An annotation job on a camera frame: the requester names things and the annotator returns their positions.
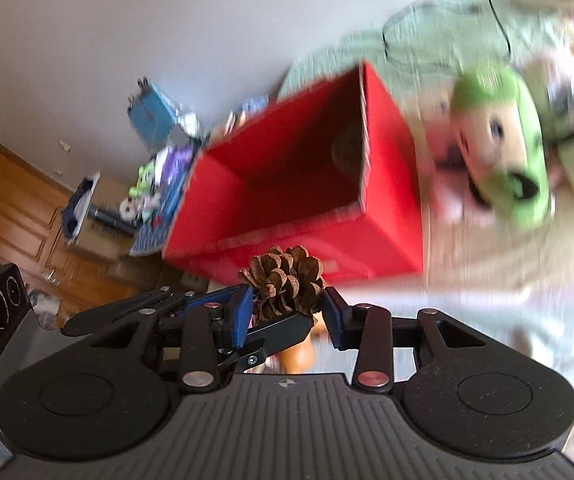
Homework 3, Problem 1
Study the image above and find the orange gourd toy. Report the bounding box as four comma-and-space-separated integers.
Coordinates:
278, 313, 327, 375

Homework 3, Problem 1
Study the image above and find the brown pine cone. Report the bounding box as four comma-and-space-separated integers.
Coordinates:
238, 245, 325, 324

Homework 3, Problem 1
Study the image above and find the green frog plush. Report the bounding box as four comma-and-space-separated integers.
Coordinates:
127, 160, 156, 200

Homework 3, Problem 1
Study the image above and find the red cardboard box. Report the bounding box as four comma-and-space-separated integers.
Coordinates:
162, 63, 424, 284

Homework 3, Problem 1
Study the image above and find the purple toy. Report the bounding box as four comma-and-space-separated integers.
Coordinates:
159, 145, 195, 200

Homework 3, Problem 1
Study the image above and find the pink plush toy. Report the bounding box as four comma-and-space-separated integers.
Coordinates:
417, 88, 496, 226

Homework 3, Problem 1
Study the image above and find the brown tape roll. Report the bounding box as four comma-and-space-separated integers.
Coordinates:
331, 122, 364, 180

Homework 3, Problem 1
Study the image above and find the blue plastic bag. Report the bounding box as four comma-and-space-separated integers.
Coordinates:
127, 77, 202, 155

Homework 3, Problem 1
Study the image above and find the green mushroom plush toy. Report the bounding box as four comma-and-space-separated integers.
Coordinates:
450, 64, 554, 229

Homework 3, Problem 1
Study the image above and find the light green bed sheet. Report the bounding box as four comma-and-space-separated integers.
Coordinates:
276, 0, 574, 106

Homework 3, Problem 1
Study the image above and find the black charging cable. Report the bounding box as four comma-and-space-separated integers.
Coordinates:
381, 0, 484, 68

